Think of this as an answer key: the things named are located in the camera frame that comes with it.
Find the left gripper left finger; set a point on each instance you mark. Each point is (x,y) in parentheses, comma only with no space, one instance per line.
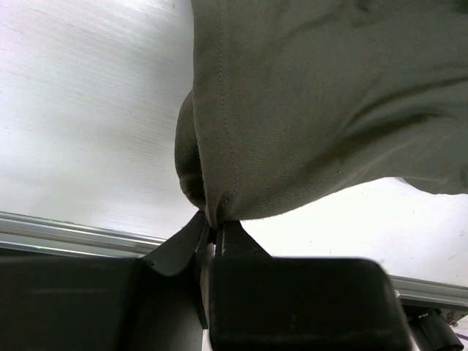
(55,301)

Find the olive green shorts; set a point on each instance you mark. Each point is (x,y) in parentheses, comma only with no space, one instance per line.
(295,100)

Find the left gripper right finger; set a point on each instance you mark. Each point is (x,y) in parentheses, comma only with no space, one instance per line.
(260,302)

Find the aluminium front rail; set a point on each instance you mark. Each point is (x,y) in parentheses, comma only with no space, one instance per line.
(45,235)

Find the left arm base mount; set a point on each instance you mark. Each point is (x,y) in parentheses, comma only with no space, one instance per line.
(431,323)

